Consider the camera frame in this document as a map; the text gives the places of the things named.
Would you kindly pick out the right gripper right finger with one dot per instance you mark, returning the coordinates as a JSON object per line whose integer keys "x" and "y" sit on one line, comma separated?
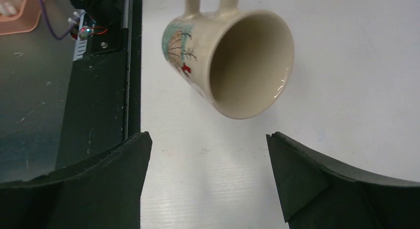
{"x": 319, "y": 192}

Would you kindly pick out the left white cable duct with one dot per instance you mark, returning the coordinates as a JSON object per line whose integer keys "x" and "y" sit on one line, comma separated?
{"x": 80, "y": 44}

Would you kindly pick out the cream green mug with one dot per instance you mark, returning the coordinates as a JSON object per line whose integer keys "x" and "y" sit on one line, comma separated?
{"x": 240, "y": 61}

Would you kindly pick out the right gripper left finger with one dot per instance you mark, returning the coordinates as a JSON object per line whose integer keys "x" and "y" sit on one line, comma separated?
{"x": 100, "y": 192}

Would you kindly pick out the orange plastic bin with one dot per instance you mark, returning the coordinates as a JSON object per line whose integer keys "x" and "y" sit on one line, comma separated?
{"x": 19, "y": 16}

